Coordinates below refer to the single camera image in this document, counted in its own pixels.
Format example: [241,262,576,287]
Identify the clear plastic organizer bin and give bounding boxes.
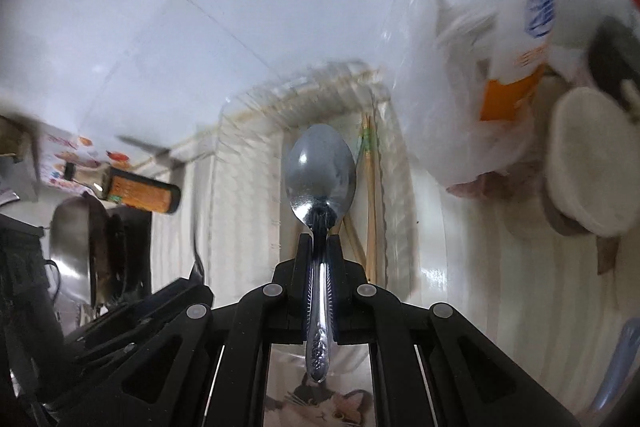
[193,61,416,307]

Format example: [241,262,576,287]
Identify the steel wok with lid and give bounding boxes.
[49,193,152,309]

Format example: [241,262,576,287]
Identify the white blue logo bottle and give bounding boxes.
[480,0,560,121]

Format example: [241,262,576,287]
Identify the dark soy sauce bottle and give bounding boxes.
[63,161,181,215]

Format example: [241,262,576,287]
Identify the red cap dark bottle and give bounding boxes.
[587,0,639,119]

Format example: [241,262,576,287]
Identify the steel spoon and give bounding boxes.
[285,124,356,384]

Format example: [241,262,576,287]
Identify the colourful wall stickers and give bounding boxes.
[35,124,140,195]

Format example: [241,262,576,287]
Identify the plastic bag with food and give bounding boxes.
[382,0,561,200]

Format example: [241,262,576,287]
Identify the blue smartphone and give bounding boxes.
[589,317,640,413]

